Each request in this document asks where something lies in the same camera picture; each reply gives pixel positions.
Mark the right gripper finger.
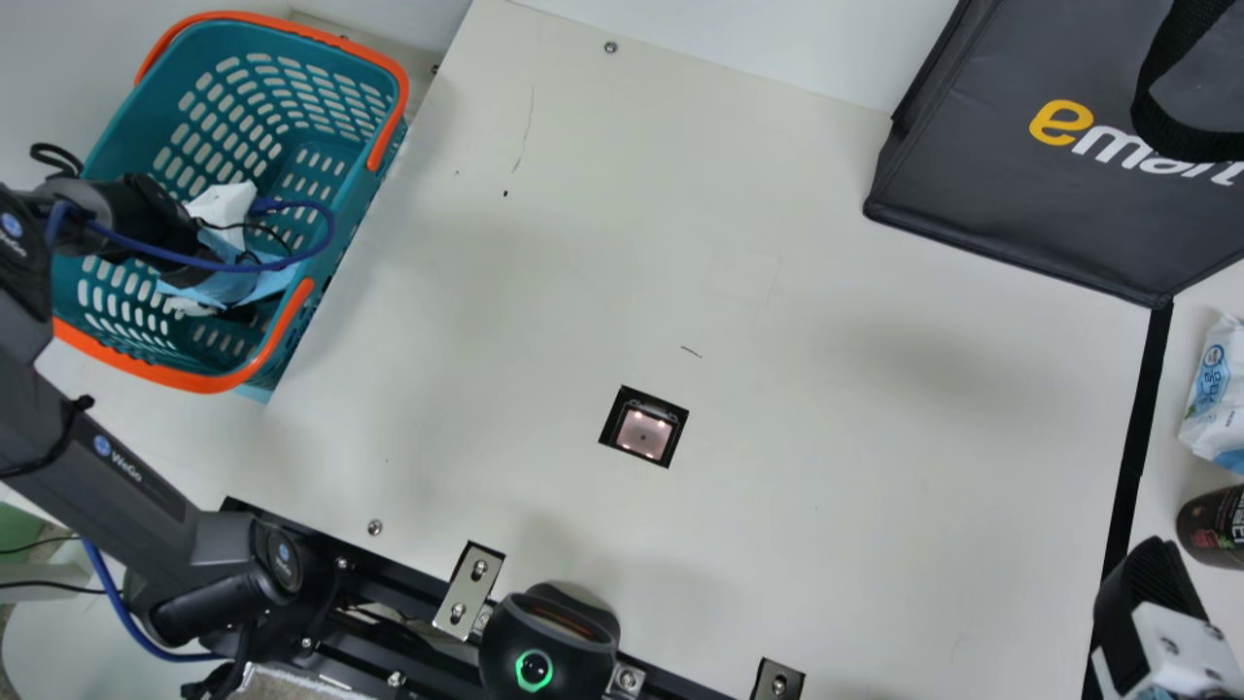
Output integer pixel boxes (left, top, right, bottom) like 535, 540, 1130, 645
1089, 536, 1244, 700

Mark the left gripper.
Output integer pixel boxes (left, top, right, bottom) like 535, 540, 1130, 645
155, 226, 298, 314

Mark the teal shopping basket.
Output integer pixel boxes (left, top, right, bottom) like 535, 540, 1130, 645
51, 11, 410, 402

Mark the dark coffee bottle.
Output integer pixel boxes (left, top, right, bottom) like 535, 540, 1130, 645
1175, 484, 1244, 571

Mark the black strip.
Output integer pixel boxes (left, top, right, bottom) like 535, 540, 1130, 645
1082, 301, 1175, 700

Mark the white blue wet wipes pack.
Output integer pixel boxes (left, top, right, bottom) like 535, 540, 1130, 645
1177, 311, 1244, 476

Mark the small square scanner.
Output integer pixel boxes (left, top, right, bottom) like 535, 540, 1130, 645
599, 385, 690, 470

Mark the black device with green light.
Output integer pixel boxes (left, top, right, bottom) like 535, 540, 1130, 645
478, 581, 621, 700

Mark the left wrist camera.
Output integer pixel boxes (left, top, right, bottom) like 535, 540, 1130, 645
183, 179, 259, 232

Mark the blue cable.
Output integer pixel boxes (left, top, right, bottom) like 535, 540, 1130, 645
81, 538, 226, 664
46, 196, 337, 274

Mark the black cable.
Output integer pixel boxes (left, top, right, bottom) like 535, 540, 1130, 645
28, 143, 86, 182

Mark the dark grey bag with straps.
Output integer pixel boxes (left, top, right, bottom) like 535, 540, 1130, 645
863, 0, 1244, 310

